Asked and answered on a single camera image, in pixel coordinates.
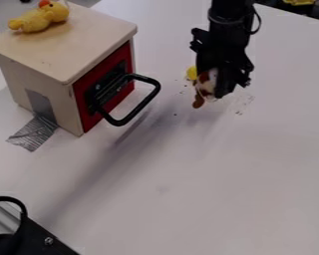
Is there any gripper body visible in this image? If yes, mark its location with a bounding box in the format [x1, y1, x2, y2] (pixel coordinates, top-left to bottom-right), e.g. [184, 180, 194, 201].
[188, 27, 256, 89]

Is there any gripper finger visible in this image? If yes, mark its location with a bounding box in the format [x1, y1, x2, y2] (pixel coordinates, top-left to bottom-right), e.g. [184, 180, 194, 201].
[213, 67, 240, 100]

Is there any yellow plush duck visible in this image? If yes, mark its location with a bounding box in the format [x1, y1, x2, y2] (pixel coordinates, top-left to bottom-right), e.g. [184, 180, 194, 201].
[6, 0, 72, 34]

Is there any red drawer with black handle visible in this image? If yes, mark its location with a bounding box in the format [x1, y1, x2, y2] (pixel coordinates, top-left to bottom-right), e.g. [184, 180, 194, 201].
[71, 41, 162, 134]

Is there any cabinet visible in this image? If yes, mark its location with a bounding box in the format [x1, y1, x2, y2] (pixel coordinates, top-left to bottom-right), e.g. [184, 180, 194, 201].
[0, 2, 140, 137]

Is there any white-red toy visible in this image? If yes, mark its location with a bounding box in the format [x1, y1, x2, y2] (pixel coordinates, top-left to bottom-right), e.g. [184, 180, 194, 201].
[184, 65, 221, 110]

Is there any grey tape strip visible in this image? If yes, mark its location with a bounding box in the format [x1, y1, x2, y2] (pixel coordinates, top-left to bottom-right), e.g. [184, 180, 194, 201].
[5, 89, 60, 152]

